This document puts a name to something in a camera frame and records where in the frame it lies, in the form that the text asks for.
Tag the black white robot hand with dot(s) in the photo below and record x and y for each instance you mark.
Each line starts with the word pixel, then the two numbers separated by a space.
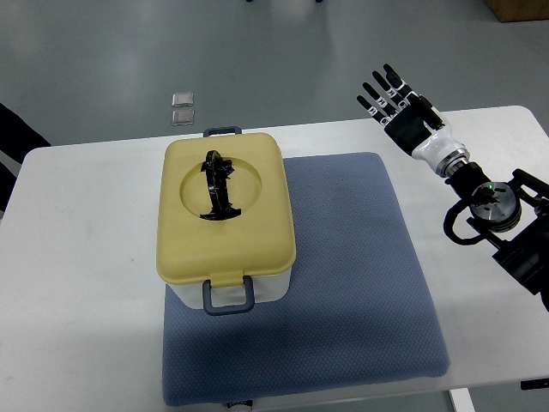
pixel 411 121

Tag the yellow box lid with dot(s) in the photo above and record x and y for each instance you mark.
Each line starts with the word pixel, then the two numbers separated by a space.
pixel 225 213

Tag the brown cardboard box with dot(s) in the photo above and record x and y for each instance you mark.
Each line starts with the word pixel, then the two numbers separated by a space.
pixel 519 10

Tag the white storage box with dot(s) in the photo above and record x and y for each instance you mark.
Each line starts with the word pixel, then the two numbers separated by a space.
pixel 266 288

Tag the blue cushion mat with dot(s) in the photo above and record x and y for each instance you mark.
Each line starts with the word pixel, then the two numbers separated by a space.
pixel 358 310

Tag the upper metal floor plate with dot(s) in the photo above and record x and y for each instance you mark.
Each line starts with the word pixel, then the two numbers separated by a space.
pixel 182 99

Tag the metal floor plate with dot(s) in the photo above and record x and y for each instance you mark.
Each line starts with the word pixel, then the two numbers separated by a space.
pixel 183 117
pixel 182 99

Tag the lower metal floor plate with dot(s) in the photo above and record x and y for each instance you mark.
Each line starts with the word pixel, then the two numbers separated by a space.
pixel 183 117

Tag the black object at left edge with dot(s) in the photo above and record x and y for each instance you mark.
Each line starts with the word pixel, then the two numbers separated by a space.
pixel 17 140

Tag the black table bracket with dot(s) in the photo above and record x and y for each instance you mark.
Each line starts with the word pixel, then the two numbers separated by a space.
pixel 534 384

